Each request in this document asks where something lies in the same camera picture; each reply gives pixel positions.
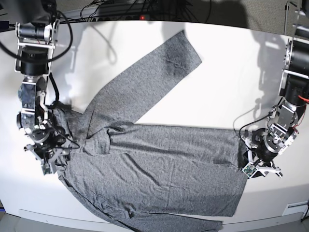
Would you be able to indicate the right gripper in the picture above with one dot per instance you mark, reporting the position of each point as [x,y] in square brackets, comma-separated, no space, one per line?
[48,146]

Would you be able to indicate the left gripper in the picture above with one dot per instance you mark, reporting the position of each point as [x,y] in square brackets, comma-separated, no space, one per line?
[265,150]

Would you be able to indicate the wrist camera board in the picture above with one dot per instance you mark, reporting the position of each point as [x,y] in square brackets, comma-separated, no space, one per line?
[249,170]
[49,168]

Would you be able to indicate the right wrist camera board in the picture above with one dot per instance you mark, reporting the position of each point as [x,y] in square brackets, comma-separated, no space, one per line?
[49,168]

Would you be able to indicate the thin metal stand rod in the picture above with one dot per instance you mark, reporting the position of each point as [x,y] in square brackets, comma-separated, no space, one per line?
[291,18]

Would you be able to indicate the black power strip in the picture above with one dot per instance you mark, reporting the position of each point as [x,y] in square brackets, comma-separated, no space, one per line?
[133,17]

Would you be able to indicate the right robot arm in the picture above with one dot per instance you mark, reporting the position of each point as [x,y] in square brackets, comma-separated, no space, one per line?
[38,92]

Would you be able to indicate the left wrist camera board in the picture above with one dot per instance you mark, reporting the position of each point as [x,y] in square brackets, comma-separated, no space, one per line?
[249,170]

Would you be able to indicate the grey long-sleeve T-shirt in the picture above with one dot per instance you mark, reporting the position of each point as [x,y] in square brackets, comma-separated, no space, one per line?
[150,178]

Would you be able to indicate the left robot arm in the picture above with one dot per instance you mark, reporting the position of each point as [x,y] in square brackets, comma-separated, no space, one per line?
[284,117]

